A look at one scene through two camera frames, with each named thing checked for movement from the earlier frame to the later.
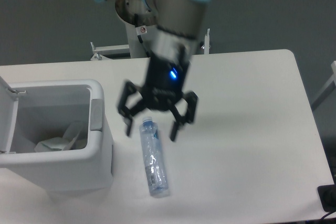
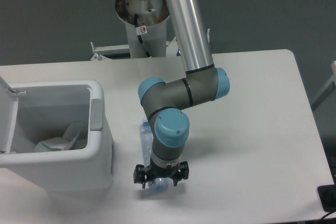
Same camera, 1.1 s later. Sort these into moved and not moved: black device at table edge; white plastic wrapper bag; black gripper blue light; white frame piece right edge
Moved: black gripper blue light
Not moved: white frame piece right edge; white plastic wrapper bag; black device at table edge
